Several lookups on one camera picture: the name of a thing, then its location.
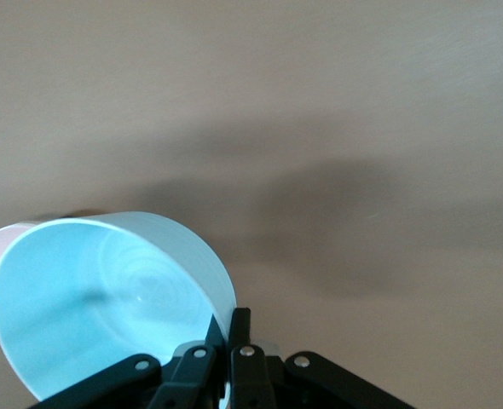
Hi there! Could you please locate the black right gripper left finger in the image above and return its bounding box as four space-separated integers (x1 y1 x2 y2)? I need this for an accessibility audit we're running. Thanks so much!
27 315 228 409

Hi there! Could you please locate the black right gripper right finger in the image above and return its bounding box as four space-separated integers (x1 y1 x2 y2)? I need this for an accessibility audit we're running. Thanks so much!
227 306 415 409

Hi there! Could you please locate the blue plastic bowl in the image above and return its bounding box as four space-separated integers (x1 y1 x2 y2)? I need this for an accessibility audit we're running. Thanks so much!
0 210 238 404

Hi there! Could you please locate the brown table cloth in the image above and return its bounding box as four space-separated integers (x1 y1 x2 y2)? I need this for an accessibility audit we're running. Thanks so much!
0 0 503 409

